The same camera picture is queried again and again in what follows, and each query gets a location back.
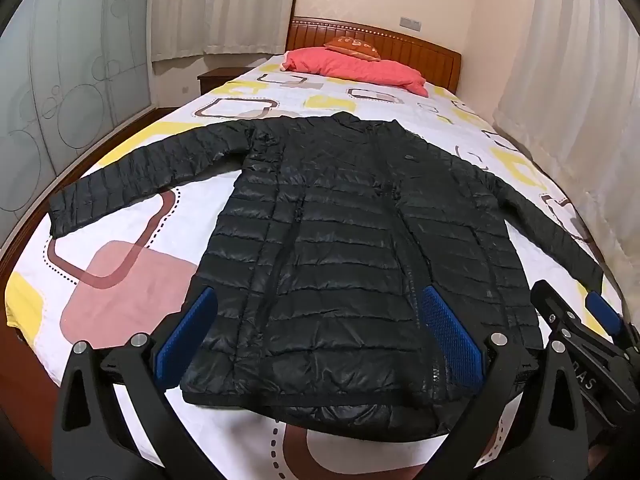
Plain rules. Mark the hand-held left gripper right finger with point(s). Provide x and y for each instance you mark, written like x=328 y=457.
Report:
x=447 y=325

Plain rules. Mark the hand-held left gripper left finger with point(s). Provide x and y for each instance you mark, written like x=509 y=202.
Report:
x=192 y=325

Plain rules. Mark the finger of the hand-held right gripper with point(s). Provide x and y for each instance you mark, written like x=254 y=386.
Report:
x=604 y=310
x=557 y=305

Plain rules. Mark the black quilted puffer jacket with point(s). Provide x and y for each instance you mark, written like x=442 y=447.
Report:
x=325 y=235

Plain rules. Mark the white patterned bed sheet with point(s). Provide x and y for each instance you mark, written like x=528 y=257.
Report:
x=125 y=270

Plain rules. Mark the cream window curtain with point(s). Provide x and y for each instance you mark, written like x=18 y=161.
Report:
x=575 y=110
x=225 y=5

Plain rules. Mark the wooden nightstand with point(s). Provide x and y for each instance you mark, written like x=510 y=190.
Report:
x=215 y=80

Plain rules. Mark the frosted glass wardrobe doors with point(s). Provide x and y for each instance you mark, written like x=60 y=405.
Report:
x=65 y=85

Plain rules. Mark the pink pillow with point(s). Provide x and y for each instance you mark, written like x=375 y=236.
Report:
x=350 y=67

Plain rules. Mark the wooden headboard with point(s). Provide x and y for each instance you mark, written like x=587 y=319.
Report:
x=425 y=50

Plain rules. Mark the orange cushion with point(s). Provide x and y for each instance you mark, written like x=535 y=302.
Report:
x=352 y=47

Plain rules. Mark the wall socket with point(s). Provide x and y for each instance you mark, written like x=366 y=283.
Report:
x=410 y=23

